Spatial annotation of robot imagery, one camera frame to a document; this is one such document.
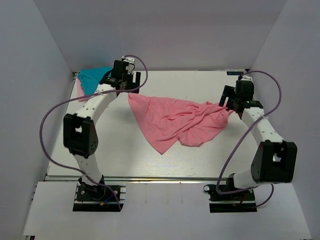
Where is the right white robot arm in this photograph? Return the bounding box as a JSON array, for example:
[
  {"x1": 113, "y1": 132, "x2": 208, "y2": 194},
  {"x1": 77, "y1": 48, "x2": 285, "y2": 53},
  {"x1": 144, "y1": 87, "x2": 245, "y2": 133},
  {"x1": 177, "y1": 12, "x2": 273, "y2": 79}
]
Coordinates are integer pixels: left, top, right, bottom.
[{"x1": 218, "y1": 80, "x2": 298, "y2": 200}]

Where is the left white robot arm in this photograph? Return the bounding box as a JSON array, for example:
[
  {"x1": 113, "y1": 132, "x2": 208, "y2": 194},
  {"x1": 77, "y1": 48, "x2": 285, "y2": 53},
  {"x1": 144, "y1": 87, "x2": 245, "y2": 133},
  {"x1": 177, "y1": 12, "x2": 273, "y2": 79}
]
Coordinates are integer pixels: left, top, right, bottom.
[{"x1": 63, "y1": 55, "x2": 141, "y2": 200}]

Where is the folded pink t shirt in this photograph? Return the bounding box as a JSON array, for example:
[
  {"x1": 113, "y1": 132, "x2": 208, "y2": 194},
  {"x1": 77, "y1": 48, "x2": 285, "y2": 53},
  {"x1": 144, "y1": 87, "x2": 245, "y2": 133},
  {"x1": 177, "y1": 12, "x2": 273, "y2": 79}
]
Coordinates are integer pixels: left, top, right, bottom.
[{"x1": 76, "y1": 78, "x2": 88, "y2": 102}]

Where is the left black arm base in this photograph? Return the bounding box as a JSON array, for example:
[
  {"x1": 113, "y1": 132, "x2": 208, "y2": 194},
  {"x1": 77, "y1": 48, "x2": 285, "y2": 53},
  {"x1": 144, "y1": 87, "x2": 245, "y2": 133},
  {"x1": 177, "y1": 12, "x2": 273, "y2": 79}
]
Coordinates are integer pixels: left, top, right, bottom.
[{"x1": 72, "y1": 184, "x2": 126, "y2": 213}]

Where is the folded teal t shirt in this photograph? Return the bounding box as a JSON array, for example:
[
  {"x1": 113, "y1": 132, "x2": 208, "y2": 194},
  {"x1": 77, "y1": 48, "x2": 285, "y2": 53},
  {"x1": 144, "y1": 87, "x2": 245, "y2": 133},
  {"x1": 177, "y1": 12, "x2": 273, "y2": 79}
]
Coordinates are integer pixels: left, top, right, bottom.
[{"x1": 76, "y1": 66, "x2": 112, "y2": 96}]

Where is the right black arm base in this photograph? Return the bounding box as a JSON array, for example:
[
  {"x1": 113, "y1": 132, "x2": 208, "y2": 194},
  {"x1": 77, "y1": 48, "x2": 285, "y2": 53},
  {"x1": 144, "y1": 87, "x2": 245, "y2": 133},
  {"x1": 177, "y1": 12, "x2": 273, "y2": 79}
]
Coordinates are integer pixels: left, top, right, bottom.
[{"x1": 203, "y1": 184, "x2": 257, "y2": 213}]

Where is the pink t shirt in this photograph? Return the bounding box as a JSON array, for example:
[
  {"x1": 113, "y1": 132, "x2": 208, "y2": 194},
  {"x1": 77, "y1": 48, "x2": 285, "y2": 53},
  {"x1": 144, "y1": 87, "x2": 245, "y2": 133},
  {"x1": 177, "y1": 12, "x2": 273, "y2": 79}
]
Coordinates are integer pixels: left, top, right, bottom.
[
  {"x1": 76, "y1": 78, "x2": 88, "y2": 102},
  {"x1": 128, "y1": 93, "x2": 231, "y2": 155}
]

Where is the blue table label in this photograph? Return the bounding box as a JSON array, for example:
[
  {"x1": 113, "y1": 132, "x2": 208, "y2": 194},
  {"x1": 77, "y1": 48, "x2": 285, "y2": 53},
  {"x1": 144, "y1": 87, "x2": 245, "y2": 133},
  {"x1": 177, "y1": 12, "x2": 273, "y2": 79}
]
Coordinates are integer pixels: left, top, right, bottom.
[{"x1": 226, "y1": 71, "x2": 244, "y2": 76}]

